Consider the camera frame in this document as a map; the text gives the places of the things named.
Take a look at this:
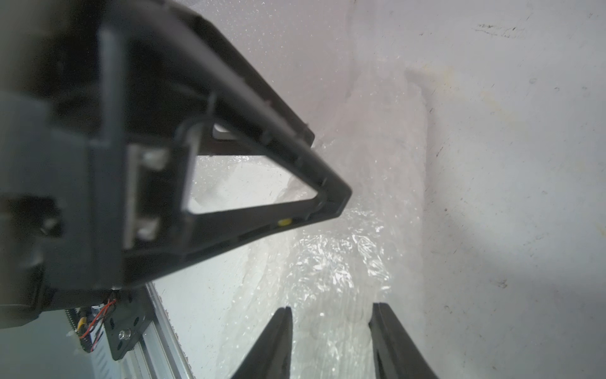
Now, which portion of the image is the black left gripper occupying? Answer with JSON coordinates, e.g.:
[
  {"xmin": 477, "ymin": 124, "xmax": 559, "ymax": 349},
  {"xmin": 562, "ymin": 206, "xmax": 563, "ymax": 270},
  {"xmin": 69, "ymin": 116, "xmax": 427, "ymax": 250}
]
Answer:
[{"xmin": 1, "ymin": 1, "xmax": 137, "ymax": 328}]

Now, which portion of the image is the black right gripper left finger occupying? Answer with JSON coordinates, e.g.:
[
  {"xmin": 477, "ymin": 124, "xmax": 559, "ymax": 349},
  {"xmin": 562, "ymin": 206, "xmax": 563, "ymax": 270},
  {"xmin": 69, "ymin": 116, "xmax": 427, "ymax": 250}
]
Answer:
[{"xmin": 231, "ymin": 306, "xmax": 293, "ymax": 379}]

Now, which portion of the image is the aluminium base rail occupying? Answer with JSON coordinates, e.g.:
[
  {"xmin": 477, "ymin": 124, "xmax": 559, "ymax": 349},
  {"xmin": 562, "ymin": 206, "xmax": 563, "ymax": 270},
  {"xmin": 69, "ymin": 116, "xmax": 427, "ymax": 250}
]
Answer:
[{"xmin": 65, "ymin": 284, "xmax": 194, "ymax": 378}]

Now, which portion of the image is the clear vase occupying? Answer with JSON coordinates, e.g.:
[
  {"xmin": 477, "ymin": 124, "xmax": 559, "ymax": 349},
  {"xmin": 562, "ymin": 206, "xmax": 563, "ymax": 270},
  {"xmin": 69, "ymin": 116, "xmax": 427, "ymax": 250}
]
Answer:
[{"xmin": 155, "ymin": 60, "xmax": 427, "ymax": 378}]

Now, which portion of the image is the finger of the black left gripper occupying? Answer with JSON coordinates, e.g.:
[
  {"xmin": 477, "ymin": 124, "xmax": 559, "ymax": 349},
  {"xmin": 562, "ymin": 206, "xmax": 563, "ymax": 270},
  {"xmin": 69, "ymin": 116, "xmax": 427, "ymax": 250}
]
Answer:
[{"xmin": 108, "ymin": 1, "xmax": 352, "ymax": 287}]

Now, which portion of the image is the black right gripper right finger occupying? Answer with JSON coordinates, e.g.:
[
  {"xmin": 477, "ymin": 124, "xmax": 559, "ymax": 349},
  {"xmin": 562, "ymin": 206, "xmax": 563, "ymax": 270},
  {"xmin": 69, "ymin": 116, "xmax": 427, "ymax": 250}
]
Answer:
[{"xmin": 369, "ymin": 303, "xmax": 438, "ymax": 379}]

